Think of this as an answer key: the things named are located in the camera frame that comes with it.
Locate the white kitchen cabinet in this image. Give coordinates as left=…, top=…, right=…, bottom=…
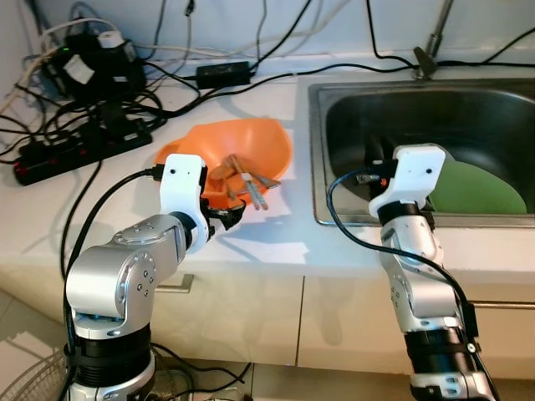
left=0, top=224, right=535, bottom=389

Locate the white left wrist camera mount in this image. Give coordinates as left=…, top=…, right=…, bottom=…
left=159, top=154, right=208, bottom=231

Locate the orange plastic bowl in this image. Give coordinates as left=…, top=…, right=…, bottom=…
left=171, top=118, right=293, bottom=197

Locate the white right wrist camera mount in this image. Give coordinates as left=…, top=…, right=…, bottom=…
left=368, top=145, right=446, bottom=220

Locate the black power adapter brick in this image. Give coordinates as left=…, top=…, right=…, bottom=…
left=195, top=61, right=253, bottom=89

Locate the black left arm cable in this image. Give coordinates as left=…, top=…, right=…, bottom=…
left=60, top=167, right=164, bottom=335

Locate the metal floor fan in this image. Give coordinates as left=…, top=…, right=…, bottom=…
left=0, top=347, right=72, bottom=401

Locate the metal faucet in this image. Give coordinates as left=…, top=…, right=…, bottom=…
left=414, top=0, right=456, bottom=82

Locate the black plug adapter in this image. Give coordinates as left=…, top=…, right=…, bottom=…
left=99, top=99, right=141, bottom=139

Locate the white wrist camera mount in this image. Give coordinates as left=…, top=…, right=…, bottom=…
left=159, top=154, right=208, bottom=231
left=368, top=145, right=446, bottom=220

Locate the black power strip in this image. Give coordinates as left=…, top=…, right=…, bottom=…
left=13, top=117, right=154, bottom=186

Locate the metal drawer handle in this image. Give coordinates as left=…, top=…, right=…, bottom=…
left=464, top=298, right=535, bottom=312
left=155, top=274, right=195, bottom=294

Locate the stainless steel sink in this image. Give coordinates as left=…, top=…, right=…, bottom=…
left=308, top=78, right=535, bottom=228

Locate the black charger with white label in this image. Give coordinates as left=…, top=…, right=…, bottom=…
left=50, top=32, right=147, bottom=105

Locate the green plate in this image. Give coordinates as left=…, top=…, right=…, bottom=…
left=428, top=157, right=527, bottom=214

